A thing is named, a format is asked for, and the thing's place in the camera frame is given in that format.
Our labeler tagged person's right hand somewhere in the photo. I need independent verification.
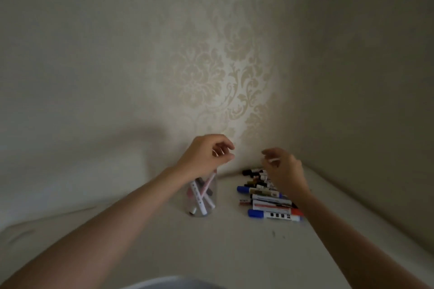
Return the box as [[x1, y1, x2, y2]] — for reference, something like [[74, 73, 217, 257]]
[[261, 147, 311, 198]]

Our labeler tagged person's left hand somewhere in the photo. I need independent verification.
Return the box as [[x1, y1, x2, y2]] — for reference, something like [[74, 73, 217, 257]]
[[173, 134, 236, 183]]

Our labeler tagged row of assorted markers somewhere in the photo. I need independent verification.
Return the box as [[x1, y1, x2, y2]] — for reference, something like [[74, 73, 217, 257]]
[[236, 167, 304, 222]]

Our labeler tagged clear plastic jar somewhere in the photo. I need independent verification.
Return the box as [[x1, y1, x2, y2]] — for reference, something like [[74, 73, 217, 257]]
[[184, 167, 217, 218]]

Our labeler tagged bundle of assorted markers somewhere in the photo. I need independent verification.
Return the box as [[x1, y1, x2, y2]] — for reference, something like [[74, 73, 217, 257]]
[[187, 177, 217, 217]]

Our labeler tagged person's left forearm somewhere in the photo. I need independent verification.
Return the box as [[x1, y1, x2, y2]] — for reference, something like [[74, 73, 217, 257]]
[[0, 167, 190, 289]]

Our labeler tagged person's right forearm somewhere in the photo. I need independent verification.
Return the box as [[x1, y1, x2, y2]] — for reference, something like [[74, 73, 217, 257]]
[[293, 187, 434, 289]]

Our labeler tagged person's pale shirt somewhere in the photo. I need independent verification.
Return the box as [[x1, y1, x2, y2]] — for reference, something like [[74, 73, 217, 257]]
[[120, 275, 231, 289]]

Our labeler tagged white table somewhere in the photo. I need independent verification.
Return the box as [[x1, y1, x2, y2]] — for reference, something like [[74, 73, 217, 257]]
[[0, 163, 434, 289]]

